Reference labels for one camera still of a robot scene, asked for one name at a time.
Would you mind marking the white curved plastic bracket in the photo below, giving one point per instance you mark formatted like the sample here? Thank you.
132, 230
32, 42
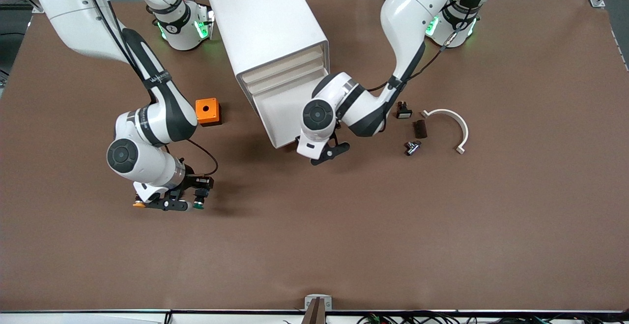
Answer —
462, 127

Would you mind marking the grey metal mount bracket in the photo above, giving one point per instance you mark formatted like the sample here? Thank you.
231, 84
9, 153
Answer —
308, 304

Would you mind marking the white table edge rail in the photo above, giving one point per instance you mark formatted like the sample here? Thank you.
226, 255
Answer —
98, 318

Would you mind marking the black white-faced square button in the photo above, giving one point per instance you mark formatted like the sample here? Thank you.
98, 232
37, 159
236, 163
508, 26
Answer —
404, 113

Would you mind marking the small metal connector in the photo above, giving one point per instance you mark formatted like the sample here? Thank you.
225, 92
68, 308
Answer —
412, 149

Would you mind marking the brown terminal block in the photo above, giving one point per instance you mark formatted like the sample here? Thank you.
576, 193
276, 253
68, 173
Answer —
421, 130

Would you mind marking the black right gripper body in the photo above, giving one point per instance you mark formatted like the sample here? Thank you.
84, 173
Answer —
192, 182

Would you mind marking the orange button enclosure box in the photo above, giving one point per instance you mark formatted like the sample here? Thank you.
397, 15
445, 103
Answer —
213, 113

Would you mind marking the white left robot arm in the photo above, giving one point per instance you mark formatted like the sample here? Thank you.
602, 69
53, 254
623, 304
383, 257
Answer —
408, 14

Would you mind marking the yellow mushroom push button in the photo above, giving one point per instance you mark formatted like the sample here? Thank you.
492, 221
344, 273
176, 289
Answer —
139, 205

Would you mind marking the green mushroom push button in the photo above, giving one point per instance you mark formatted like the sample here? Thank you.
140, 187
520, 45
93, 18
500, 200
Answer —
198, 206

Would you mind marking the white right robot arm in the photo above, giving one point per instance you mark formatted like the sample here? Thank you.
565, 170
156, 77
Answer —
162, 112

